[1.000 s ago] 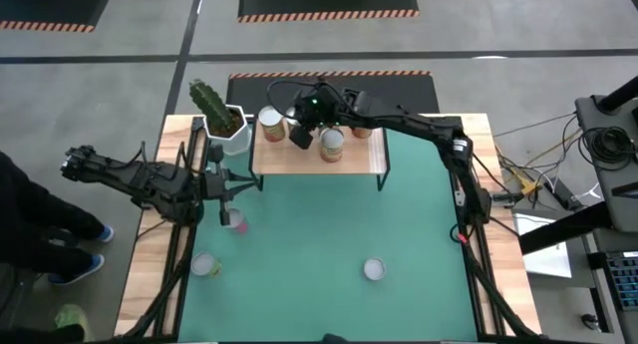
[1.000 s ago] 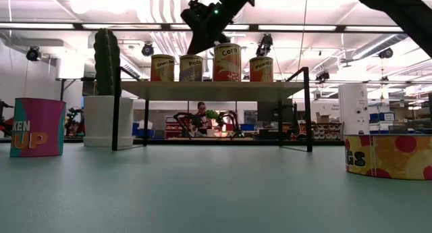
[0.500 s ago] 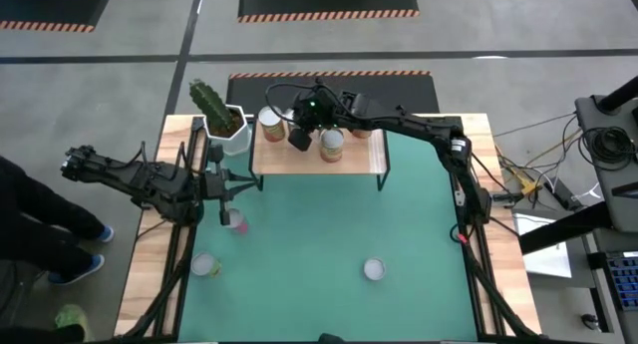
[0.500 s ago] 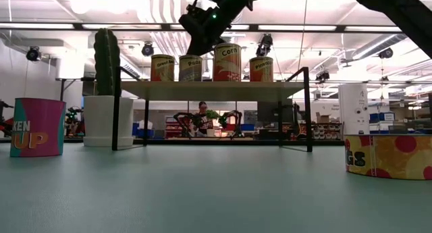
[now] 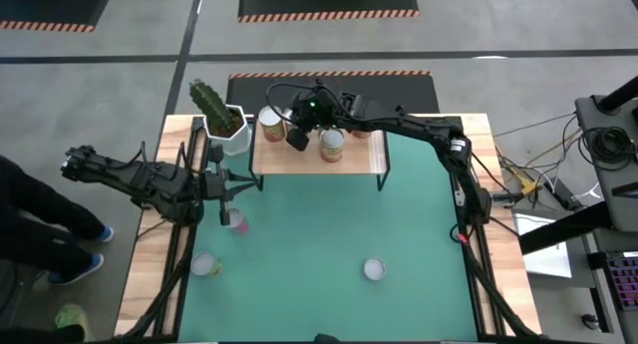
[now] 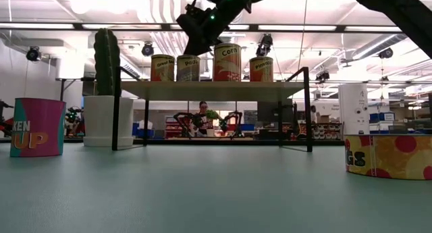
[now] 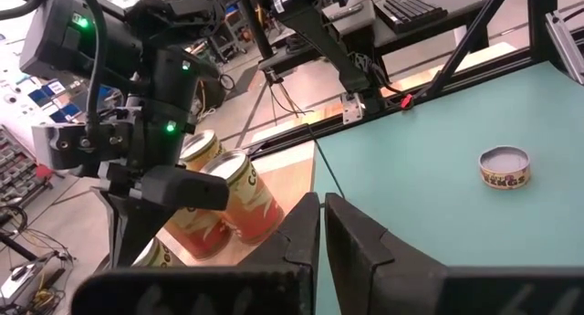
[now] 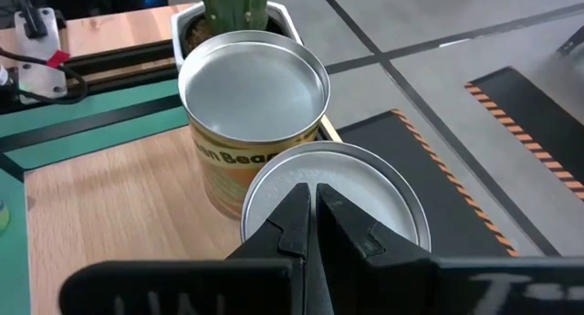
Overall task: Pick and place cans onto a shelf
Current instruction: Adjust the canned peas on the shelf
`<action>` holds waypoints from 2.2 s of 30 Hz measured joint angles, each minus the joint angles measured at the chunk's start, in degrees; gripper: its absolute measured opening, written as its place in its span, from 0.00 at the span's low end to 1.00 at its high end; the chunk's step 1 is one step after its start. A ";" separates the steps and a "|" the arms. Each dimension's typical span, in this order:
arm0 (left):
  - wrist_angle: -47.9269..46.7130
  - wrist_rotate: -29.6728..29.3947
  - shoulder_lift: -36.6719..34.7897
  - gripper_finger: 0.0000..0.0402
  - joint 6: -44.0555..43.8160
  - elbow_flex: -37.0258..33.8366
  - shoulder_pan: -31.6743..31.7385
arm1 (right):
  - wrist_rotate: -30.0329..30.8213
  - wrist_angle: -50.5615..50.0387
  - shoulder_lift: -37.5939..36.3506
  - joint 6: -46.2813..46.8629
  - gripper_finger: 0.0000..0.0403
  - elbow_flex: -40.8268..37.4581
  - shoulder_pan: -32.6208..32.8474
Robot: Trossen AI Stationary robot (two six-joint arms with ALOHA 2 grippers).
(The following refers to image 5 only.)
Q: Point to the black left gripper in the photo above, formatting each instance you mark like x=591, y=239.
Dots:
x=217, y=184

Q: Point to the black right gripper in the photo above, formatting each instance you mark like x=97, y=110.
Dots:
x=316, y=112

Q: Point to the orange can white dots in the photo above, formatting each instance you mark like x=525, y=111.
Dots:
x=331, y=147

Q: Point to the pink chicken soup can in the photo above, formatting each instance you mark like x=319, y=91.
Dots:
x=238, y=223

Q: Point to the green beans can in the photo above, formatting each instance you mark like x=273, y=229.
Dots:
x=271, y=122

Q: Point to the yellow-green label can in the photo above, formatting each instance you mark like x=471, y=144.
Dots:
x=203, y=264

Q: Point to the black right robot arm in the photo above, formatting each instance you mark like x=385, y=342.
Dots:
x=423, y=129

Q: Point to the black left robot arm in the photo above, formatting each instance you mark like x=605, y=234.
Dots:
x=124, y=177

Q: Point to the wooden shelf black legs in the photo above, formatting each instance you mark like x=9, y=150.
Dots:
x=294, y=162

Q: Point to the white plant pot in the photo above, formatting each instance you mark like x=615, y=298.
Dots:
x=239, y=143

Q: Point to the black floor mat hazard stripes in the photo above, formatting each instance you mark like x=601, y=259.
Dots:
x=409, y=92
x=324, y=0
x=60, y=5

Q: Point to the green table mat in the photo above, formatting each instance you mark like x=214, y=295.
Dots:
x=299, y=304

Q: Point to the black power strip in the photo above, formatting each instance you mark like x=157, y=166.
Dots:
x=565, y=199

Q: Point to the grey equipment cart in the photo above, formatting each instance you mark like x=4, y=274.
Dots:
x=588, y=112

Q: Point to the black diagonal stand beam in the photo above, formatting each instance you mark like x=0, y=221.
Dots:
x=563, y=230

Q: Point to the white paper sheet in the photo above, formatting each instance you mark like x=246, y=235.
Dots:
x=548, y=261

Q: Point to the black round pole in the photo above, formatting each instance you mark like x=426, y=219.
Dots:
x=620, y=95

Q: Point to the black computer mouse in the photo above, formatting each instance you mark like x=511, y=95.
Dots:
x=590, y=322

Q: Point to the backlit keyboard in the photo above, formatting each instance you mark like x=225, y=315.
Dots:
x=625, y=281

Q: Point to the silver metal bracket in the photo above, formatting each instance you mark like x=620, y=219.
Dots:
x=459, y=198

